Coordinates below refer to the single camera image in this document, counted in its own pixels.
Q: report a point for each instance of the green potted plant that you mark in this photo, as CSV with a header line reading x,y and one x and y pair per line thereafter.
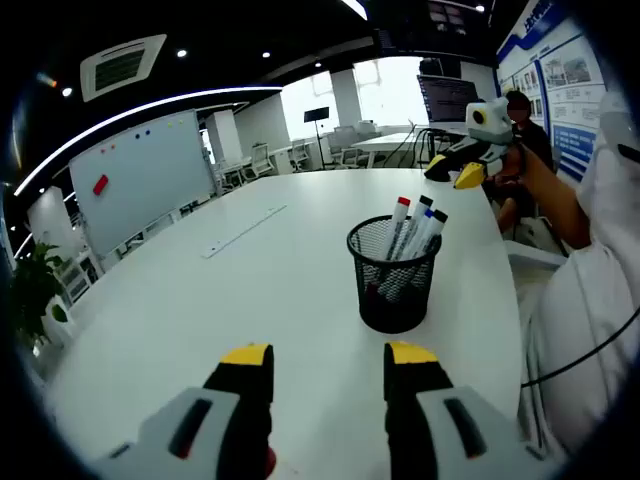
x,y
35,285

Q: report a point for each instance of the white background table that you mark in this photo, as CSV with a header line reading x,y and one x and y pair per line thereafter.
x,y
385,141

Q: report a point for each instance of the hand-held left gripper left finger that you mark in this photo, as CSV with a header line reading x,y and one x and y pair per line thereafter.
x,y
210,430

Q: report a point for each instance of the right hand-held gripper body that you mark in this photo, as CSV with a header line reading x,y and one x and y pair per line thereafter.
x,y
495,125

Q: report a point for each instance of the row of round coloured magnets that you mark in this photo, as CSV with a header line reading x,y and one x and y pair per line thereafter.
x,y
142,134

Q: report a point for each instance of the operator in white shirt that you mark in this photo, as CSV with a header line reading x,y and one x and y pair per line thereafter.
x,y
590,300

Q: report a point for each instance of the curved ceiling light strip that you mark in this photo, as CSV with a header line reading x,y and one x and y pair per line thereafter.
x,y
125,115

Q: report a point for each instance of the red board eraser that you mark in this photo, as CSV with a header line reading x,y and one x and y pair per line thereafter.
x,y
100,184

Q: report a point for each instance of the black panel on stand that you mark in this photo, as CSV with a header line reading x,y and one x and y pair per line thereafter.
x,y
316,115

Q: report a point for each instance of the straight ceiling light strip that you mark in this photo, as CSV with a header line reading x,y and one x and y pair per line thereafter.
x,y
356,7

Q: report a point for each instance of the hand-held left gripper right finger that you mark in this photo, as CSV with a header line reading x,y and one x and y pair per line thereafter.
x,y
430,425

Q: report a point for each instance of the white low shelf unit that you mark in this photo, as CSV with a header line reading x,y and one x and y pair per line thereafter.
x,y
75,280

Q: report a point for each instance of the black mesh pen holder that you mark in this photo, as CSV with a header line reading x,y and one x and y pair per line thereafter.
x,y
395,300

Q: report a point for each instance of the red cap whiteboard marker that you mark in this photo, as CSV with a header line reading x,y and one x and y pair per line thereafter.
x,y
397,225

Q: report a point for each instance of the white ceiling air conditioner vent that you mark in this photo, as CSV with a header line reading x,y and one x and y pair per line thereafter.
x,y
122,67

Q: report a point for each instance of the dark monitor screen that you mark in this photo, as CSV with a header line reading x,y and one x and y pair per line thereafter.
x,y
447,97

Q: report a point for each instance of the blue white wall display board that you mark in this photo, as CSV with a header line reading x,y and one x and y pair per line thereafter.
x,y
570,75

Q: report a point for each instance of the white chair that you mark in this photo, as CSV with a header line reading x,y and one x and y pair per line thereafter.
x,y
530,257

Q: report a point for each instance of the black cap whiteboard marker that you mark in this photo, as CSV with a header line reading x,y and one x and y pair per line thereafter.
x,y
436,225
417,217

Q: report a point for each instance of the group of white office chairs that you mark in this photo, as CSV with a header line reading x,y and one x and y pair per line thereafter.
x,y
260,160

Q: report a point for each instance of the large whiteboard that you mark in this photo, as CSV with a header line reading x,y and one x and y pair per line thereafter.
x,y
150,180

